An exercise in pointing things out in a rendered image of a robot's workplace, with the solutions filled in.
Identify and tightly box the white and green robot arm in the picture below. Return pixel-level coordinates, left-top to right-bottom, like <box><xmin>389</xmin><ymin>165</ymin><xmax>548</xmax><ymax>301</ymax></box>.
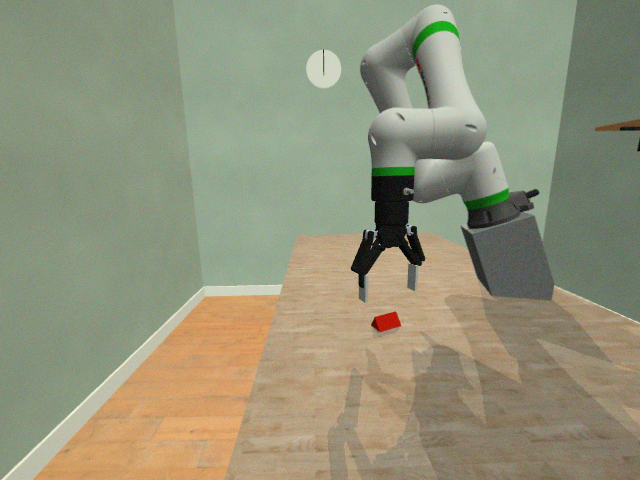
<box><xmin>360</xmin><ymin>5</ymin><xmax>539</xmax><ymax>229</ymax></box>

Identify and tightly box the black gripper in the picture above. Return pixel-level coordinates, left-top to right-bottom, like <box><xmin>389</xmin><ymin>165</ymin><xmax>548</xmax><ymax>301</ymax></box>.
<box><xmin>351</xmin><ymin>201</ymin><xmax>425</xmax><ymax>303</ymax></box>

